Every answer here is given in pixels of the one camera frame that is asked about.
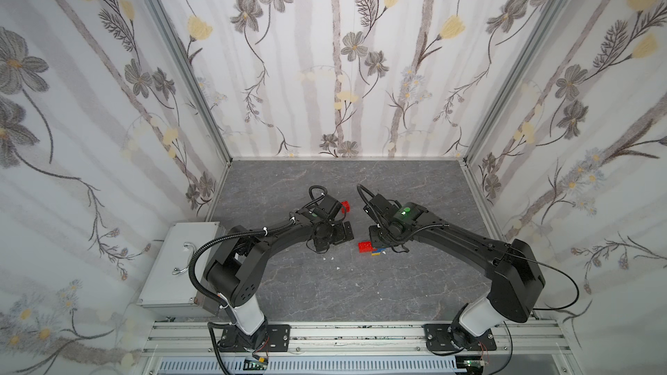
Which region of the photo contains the black corrugated cable conduit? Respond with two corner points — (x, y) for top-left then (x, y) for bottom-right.
(187, 223), (293, 308)

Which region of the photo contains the grey metal control box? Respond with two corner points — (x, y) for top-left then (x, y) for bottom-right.
(137, 222), (224, 318)

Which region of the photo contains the long red lego brick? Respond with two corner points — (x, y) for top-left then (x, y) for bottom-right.
(358, 241), (373, 253)

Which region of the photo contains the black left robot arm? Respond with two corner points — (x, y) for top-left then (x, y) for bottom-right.
(189, 194), (354, 351)

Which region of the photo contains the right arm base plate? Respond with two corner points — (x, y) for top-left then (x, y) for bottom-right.
(423, 323), (497, 352)

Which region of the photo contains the small green circuit board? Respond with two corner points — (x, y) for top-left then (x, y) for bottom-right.
(243, 357), (269, 371)

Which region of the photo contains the white slotted cable duct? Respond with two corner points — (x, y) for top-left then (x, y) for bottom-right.
(153, 356), (466, 374)

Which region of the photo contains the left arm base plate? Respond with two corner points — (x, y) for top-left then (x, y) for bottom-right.
(216, 324), (292, 352)

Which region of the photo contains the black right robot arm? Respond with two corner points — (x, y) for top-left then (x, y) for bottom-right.
(363, 194), (545, 348)

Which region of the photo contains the aluminium frame rail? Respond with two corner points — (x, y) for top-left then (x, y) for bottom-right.
(140, 319), (573, 358)

